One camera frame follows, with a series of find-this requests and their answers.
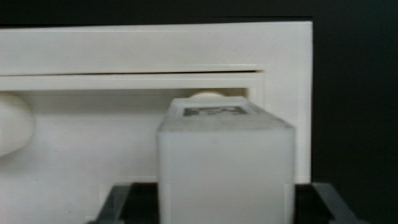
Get white leg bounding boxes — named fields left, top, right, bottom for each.
left=156, top=97, right=295, bottom=224

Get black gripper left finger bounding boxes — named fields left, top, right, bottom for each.
left=87, top=183, right=160, bottom=224

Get white square tabletop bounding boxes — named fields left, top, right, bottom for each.
left=0, top=22, right=312, bottom=224

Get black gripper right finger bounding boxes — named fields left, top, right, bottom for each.
left=293, top=182, right=369, bottom=224

